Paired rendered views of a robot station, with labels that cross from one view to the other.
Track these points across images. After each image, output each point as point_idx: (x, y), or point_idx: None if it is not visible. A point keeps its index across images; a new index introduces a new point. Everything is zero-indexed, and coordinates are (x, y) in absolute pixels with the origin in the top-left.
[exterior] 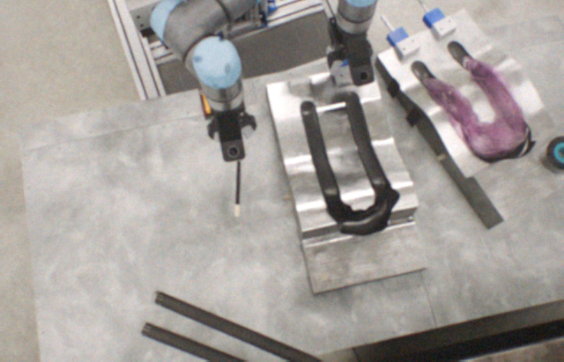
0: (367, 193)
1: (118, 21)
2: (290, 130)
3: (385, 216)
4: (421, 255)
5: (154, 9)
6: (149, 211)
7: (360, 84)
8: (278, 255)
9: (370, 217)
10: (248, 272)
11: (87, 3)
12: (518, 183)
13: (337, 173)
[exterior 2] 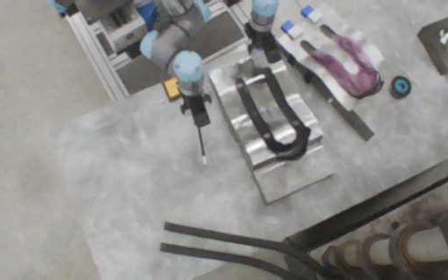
0: (290, 132)
1: (84, 45)
2: (230, 99)
3: (304, 144)
4: (330, 166)
5: (142, 41)
6: (145, 171)
7: (274, 62)
8: (238, 184)
9: (294, 147)
10: (220, 199)
11: (57, 36)
12: (379, 109)
13: (267, 122)
